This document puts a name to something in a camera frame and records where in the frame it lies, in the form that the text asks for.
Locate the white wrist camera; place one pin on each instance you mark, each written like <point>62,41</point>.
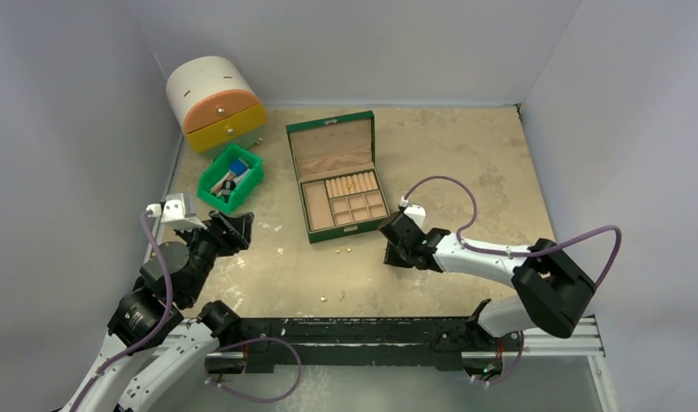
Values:
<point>414,211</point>
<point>177,211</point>

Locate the green jewelry tray insert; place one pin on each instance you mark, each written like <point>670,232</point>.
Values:
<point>343,201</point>

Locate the green jewelry box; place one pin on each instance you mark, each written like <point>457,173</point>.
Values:
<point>334,162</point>

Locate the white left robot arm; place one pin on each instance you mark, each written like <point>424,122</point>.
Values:
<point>169,282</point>

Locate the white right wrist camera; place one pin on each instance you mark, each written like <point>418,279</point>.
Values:
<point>414,211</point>

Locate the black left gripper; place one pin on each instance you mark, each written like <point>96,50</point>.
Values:
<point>236,228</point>

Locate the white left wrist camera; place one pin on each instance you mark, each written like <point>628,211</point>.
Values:
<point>177,211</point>

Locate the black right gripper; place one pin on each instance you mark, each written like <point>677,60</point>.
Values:
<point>402,243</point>

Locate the green plastic bin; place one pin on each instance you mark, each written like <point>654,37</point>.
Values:
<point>211,180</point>

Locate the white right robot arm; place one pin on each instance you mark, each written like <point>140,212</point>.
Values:
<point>552,292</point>

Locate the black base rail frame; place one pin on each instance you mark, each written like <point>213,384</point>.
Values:
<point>448,344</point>

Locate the blue eraser block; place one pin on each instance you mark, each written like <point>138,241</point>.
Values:
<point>238,167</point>

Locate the white drawer cabinet orange yellow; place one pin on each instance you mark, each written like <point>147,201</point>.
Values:
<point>214,106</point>

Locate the black grey marker cap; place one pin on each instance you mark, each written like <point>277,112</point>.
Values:
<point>227,187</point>

